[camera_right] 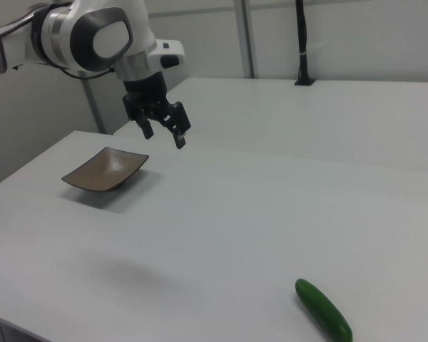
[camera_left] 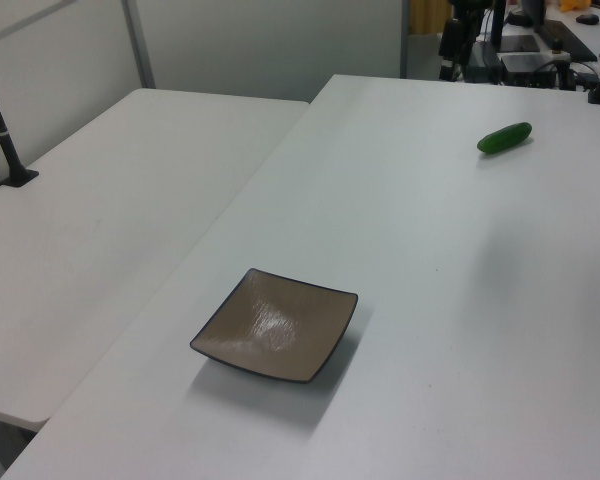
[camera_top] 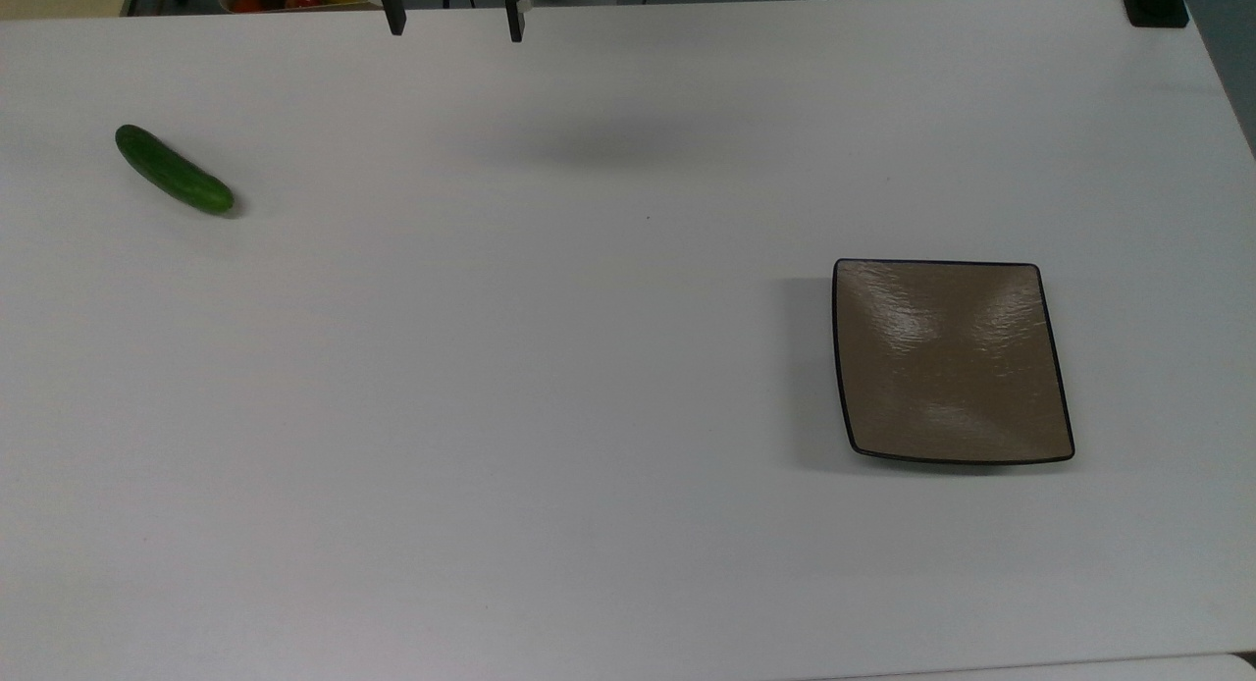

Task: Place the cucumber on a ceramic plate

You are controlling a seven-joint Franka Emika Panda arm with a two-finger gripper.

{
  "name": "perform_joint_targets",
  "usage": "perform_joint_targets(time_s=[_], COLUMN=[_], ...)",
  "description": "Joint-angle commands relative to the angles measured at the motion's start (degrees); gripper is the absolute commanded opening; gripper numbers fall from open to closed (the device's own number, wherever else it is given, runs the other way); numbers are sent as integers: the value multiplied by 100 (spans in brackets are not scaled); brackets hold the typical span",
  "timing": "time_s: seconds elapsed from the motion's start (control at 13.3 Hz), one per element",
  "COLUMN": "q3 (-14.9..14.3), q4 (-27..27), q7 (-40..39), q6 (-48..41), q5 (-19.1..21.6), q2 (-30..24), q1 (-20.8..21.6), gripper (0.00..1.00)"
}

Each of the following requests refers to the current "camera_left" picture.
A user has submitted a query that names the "green cucumber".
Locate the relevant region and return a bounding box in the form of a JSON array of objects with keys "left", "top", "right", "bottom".
[{"left": 476, "top": 121, "right": 534, "bottom": 156}]

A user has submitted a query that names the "grey metal partition post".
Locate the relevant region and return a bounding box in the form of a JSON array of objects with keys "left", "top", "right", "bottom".
[{"left": 121, "top": 0, "right": 157, "bottom": 90}]

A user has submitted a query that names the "grey flat box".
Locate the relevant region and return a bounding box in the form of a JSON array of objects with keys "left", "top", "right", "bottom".
[{"left": 499, "top": 52, "right": 556, "bottom": 76}]

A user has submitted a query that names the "black upright post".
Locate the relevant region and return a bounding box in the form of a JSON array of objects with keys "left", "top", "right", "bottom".
[{"left": 489, "top": 0, "right": 507, "bottom": 51}]

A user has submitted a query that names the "white side table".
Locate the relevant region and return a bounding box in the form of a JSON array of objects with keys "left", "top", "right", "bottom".
[{"left": 0, "top": 87, "right": 311, "bottom": 434}]

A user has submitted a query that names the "black equipment stand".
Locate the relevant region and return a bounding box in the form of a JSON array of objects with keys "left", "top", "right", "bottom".
[{"left": 437, "top": 0, "right": 486, "bottom": 82}]

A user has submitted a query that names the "square brown ceramic plate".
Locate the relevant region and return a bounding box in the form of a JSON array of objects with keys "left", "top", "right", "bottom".
[{"left": 189, "top": 267, "right": 360, "bottom": 385}]

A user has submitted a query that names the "black camera stand pole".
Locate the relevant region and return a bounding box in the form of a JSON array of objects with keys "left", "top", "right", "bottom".
[{"left": 0, "top": 52, "right": 40, "bottom": 189}]

